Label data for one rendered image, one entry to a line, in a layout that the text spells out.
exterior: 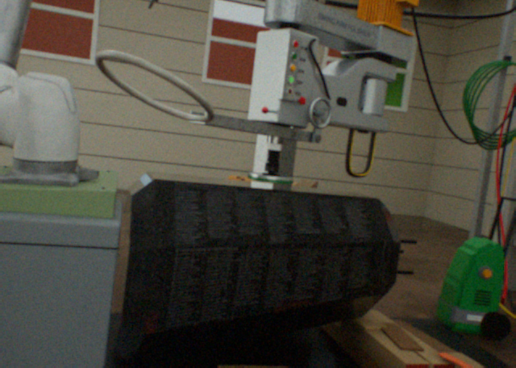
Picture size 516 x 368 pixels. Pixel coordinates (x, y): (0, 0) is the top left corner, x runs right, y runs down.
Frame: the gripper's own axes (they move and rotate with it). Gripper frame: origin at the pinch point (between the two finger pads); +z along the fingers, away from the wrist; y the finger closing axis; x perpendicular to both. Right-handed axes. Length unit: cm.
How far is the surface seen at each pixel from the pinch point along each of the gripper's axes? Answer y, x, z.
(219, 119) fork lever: 52, 4, 23
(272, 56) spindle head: 64, 11, -17
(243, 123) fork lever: 63, 7, 19
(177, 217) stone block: 54, 7, 67
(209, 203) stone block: 66, 10, 56
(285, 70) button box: 69, 1, -11
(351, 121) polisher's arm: 122, 16, -16
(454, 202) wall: 657, 409, -184
